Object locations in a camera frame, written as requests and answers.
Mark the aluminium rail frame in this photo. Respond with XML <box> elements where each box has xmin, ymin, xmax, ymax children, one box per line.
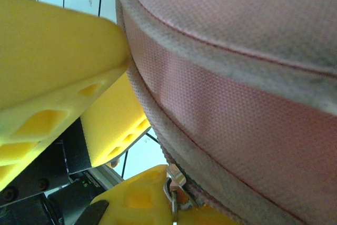
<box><xmin>92</xmin><ymin>163</ymin><xmax>126</xmax><ymax>183</ymax></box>

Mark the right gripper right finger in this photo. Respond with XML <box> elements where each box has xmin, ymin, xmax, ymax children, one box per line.
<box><xmin>176</xmin><ymin>203</ymin><xmax>240</xmax><ymax>225</ymax></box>

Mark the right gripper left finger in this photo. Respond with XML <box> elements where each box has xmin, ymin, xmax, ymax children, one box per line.
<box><xmin>84</xmin><ymin>164</ymin><xmax>174</xmax><ymax>225</ymax></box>

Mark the pink school backpack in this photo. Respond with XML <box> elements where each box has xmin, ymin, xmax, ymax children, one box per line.
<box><xmin>109</xmin><ymin>0</ymin><xmax>337</xmax><ymax>225</ymax></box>

